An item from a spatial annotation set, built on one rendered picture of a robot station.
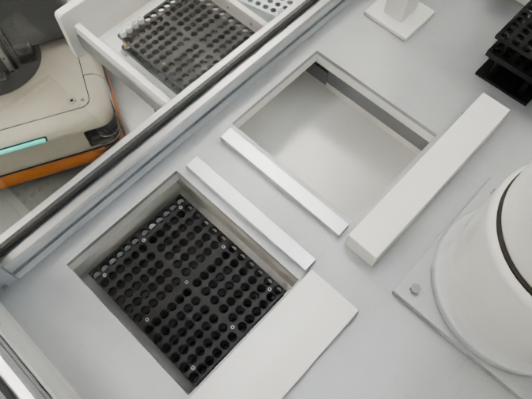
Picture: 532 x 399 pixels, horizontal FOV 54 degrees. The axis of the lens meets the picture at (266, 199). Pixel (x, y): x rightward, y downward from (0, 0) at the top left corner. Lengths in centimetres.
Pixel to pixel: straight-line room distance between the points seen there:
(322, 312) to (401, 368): 12
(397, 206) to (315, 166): 23
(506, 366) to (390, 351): 13
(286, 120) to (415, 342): 46
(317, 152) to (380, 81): 16
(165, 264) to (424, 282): 36
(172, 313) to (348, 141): 43
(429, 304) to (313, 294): 15
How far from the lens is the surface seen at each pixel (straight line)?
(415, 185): 75
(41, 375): 63
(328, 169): 91
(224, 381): 67
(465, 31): 99
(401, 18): 95
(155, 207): 88
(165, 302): 75
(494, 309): 62
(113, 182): 74
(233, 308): 74
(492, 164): 84
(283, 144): 93
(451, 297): 70
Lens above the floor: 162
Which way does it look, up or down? 64 degrees down
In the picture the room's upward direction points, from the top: straight up
